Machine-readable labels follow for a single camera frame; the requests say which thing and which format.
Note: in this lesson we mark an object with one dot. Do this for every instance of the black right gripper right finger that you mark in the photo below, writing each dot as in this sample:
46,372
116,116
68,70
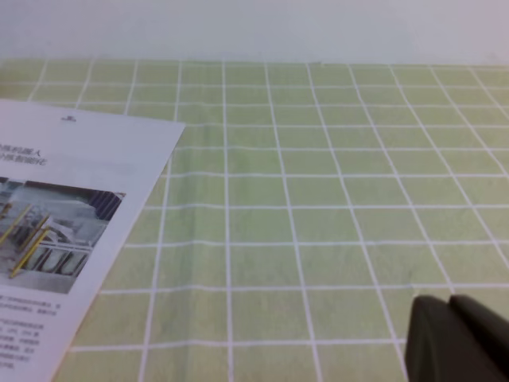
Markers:
488,328

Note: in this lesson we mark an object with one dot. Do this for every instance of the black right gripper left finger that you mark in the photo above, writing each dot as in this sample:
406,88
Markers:
439,346

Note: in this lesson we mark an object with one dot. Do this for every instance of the white robotics magazine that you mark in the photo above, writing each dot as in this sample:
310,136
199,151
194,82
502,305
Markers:
73,183

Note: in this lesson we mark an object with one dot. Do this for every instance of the green checkered tablecloth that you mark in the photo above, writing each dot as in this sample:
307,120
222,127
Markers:
304,208

